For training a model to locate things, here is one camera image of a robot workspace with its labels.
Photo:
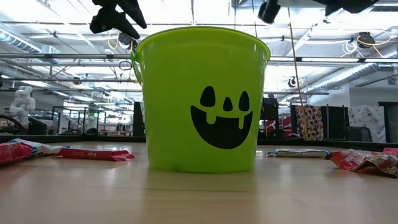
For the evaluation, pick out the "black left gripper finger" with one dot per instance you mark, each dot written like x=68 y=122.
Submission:
x=133 y=12
x=105 y=23

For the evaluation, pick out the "blue white candy bar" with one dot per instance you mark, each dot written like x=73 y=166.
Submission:
x=298 y=153
x=46 y=147

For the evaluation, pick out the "red gold crinkly candy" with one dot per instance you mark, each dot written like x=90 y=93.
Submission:
x=360 y=161

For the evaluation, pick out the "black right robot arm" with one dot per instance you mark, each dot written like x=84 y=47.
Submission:
x=348 y=5

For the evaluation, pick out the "green Halloween bucket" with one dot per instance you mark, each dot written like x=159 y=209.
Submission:
x=186 y=93

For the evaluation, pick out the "black framed workstation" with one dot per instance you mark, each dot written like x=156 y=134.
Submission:
x=77 y=119

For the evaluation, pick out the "black upright panel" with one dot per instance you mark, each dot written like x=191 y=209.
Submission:
x=138 y=119

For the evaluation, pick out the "black upright cabinet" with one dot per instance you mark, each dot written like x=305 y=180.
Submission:
x=270 y=115

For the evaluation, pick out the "white robot figure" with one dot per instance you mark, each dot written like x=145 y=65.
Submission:
x=21 y=102

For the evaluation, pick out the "red dotted curtain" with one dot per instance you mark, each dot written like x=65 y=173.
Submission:
x=311 y=123

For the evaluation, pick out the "black divider panel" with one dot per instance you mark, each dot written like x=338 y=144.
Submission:
x=337 y=123

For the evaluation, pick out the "white grey patterned curtain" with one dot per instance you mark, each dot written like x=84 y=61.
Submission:
x=367 y=118

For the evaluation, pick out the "dark office chair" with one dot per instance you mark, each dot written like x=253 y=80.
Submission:
x=359 y=133

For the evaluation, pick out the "silver ventilation duct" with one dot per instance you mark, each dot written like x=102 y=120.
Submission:
x=342 y=74

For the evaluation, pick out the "black aluminium table frame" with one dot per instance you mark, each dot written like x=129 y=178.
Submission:
x=46 y=138

